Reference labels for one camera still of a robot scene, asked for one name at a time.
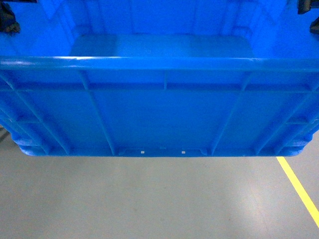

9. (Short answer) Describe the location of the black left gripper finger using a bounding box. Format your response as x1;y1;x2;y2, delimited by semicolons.
0;1;20;34

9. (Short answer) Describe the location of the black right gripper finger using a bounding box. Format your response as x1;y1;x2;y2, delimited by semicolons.
310;18;319;34
298;0;313;14

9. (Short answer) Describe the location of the large blue plastic crate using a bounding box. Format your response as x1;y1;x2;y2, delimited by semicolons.
0;0;319;157

